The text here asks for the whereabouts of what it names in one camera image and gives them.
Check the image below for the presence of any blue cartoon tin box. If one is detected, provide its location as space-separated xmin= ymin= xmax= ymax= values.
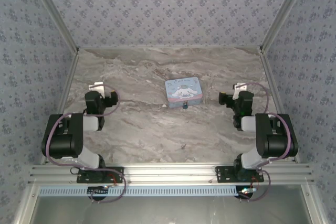
xmin=164 ymin=77 xmax=203 ymax=109

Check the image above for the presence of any grey metal lower panel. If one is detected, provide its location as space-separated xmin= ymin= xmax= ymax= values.
xmin=33 ymin=195 xmax=314 ymax=224

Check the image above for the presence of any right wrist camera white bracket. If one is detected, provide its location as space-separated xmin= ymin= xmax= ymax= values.
xmin=232 ymin=82 xmax=248 ymax=101

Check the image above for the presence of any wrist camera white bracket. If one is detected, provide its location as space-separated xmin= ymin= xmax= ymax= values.
xmin=232 ymin=82 xmax=248 ymax=101
xmin=88 ymin=82 xmax=105 ymax=98

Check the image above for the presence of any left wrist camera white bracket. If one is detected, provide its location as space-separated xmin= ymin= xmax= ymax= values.
xmin=88 ymin=82 xmax=105 ymax=98

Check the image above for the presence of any aluminium table side rail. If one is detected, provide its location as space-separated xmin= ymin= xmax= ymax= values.
xmin=259 ymin=49 xmax=301 ymax=164
xmin=39 ymin=50 xmax=80 ymax=166

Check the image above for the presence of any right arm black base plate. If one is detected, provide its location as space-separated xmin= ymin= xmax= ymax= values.
xmin=215 ymin=165 xmax=265 ymax=184

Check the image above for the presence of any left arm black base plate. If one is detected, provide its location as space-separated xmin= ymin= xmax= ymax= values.
xmin=76 ymin=166 xmax=124 ymax=184

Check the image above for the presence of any aluminium front rail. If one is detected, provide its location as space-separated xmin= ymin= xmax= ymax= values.
xmin=28 ymin=163 xmax=314 ymax=185

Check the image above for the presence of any small black bracket plate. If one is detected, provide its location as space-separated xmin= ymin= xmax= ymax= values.
xmin=237 ymin=186 xmax=256 ymax=200
xmin=87 ymin=186 xmax=110 ymax=200

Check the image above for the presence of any aluminium corner post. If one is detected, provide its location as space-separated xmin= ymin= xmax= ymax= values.
xmin=26 ymin=0 xmax=80 ymax=54
xmin=259 ymin=0 xmax=313 ymax=53

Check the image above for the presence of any white slotted cable duct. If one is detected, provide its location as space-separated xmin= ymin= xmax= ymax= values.
xmin=38 ymin=185 xmax=236 ymax=197

